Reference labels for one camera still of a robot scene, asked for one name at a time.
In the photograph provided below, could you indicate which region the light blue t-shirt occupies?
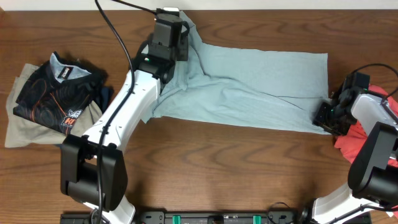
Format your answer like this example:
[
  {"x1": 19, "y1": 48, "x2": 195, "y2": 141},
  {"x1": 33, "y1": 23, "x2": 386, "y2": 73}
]
[{"x1": 143, "y1": 14, "x2": 328, "y2": 134}]

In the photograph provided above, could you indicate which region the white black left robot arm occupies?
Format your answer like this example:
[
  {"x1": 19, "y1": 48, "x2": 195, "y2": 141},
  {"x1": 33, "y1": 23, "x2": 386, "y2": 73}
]
[{"x1": 60, "y1": 7, "x2": 190, "y2": 223}]

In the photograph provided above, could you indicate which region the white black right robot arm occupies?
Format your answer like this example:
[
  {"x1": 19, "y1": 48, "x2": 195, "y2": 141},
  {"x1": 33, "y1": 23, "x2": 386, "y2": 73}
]
[{"x1": 297, "y1": 72, "x2": 397, "y2": 223}]

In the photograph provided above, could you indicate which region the red t-shirt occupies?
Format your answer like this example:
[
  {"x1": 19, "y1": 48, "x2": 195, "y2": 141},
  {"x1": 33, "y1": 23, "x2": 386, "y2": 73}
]
[{"x1": 334, "y1": 84, "x2": 398, "y2": 169}]

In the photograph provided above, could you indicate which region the dark navy folded shirt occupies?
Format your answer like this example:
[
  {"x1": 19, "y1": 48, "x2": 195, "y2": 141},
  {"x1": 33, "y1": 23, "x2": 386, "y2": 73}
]
[{"x1": 93, "y1": 86, "x2": 114, "y2": 113}]

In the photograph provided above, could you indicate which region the black orange folded shirt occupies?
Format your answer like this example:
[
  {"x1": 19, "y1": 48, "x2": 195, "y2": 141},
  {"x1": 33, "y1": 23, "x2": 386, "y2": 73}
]
[{"x1": 13, "y1": 52, "x2": 104, "y2": 135}]

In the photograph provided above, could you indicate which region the beige folded shirt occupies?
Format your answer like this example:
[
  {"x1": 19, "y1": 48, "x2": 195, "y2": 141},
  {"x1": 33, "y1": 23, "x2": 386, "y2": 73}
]
[{"x1": 4, "y1": 63, "x2": 102, "y2": 148}]

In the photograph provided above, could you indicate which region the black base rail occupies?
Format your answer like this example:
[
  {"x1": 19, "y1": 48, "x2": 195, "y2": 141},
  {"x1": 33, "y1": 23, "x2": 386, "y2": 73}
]
[{"x1": 60, "y1": 211, "x2": 373, "y2": 224}]

